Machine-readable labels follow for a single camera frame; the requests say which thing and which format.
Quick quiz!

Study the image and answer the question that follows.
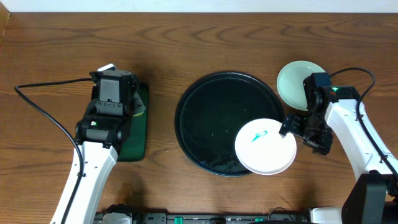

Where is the light green stained plate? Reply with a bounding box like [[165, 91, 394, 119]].
[[277, 60, 325, 111]]

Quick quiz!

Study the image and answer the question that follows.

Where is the white stained plate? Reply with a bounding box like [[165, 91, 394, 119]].
[[234, 118, 297, 175]]

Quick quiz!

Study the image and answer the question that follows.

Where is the green yellow sponge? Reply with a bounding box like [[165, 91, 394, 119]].
[[133, 111, 144, 117]]

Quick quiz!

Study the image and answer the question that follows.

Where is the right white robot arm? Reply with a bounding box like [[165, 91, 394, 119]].
[[279, 84, 397, 223]]

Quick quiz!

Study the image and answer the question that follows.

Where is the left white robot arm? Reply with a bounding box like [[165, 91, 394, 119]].
[[51, 64, 145, 223]]

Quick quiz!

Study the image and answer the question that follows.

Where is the black rectangular tray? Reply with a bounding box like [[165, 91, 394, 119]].
[[118, 83, 149, 162]]

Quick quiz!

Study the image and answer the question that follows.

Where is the black round tray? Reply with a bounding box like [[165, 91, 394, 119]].
[[174, 71, 285, 177]]

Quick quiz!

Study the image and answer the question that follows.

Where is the left black camera cable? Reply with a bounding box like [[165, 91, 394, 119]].
[[14, 77, 94, 224]]

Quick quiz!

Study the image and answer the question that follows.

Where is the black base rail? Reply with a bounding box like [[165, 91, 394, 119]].
[[93, 204, 310, 224]]

